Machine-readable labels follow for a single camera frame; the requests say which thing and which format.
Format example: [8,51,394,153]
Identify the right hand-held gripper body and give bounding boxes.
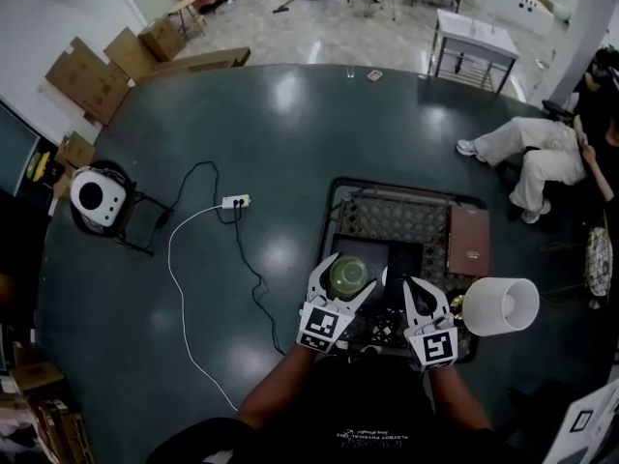
[407,313,460,372]

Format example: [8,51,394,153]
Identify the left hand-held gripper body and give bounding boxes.
[295,301,356,356]

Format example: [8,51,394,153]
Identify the glass of green liquid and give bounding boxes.
[329,254,369,297]

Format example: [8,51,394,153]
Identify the dark square tray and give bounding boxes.
[329,232,425,305]

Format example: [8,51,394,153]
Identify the person's left forearm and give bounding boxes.
[236,345,319,430]

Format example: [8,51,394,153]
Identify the person's right forearm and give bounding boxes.
[427,365,492,430]

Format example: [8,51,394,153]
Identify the white shade brass lamp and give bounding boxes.
[449,277,541,338]

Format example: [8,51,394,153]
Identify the brown book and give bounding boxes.
[446,206,491,277]

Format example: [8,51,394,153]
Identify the black metal mesh table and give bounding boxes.
[313,177,487,364]

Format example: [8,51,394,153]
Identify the person's black shirt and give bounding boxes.
[144,355,538,464]

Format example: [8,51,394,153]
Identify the round patterned gold side table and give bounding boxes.
[541,225,615,304]

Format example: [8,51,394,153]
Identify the white box with printed tag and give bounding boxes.
[545,386,619,464]

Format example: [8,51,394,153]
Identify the black metal chair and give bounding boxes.
[69,159,176,257]

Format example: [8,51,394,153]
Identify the round dark green rug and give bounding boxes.
[33,63,619,464]

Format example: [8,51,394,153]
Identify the white rounded speaker device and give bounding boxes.
[69,169,129,228]

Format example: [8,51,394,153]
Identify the long cardboard plank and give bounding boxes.
[149,45,252,79]

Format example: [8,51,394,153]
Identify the white metal-legged table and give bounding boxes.
[430,8,521,97]

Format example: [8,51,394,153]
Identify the small open cardboard boxes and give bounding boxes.
[51,130,97,200]

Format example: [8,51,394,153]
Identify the small brown cardboard box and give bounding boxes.
[9,342,67,396]

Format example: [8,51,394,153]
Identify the closed brown cardboard box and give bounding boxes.
[138,16,186,64]

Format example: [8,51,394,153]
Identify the folded flat cardboard sheet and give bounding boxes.
[103,26,159,84]

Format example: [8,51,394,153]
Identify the yellow round object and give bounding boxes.
[25,151,52,182]

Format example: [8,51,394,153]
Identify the large flat cardboard sheet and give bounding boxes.
[44,36,133,127]

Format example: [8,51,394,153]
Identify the small wooden stool table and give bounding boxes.
[168,0,207,41]

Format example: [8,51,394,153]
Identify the white low cabinet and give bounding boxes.
[477,0,555,36]

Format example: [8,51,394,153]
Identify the long black cable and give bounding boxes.
[233,205,288,358]

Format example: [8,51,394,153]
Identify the white cable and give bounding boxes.
[166,203,240,413]

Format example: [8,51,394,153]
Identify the black cable with adapter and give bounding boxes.
[154,160,225,227]

